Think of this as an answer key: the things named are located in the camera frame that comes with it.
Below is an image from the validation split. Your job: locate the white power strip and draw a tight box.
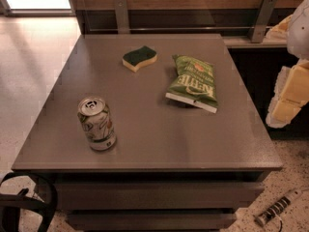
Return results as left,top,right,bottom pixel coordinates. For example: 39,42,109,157
255,188,303,227

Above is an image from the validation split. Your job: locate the metal bracket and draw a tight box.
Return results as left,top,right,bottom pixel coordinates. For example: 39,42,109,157
248,0,277,44
113,0,130,34

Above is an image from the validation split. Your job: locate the left metal bracket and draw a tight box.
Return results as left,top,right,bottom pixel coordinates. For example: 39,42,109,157
113,0,130,34

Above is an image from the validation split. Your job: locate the lower grey drawer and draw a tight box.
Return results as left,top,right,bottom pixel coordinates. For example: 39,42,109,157
68,214,236,232

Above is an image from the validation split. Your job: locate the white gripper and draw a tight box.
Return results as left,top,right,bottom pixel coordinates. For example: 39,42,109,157
266,0,309,129

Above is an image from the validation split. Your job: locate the bright window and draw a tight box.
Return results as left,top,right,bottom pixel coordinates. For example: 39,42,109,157
0,0,74,16

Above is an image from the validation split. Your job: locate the grey drawer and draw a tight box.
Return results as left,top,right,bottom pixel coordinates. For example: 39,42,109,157
56,182,264,210
68,214,236,232

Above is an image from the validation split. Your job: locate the right metal bracket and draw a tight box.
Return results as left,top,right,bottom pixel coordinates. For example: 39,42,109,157
248,0,277,44

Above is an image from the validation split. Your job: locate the green Kettle chips bag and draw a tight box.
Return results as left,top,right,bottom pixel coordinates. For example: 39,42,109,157
165,55,218,113

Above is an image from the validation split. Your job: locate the grey side shelf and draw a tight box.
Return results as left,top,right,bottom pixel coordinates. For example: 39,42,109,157
223,37,287,48

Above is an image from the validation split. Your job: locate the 7up soda can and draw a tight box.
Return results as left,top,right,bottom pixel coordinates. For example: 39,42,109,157
77,96,117,151

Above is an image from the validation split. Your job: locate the upper grey drawer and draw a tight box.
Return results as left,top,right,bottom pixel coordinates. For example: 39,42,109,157
56,182,264,210

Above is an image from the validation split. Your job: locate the green and yellow sponge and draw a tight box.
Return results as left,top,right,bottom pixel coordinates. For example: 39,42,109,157
122,45,157,73

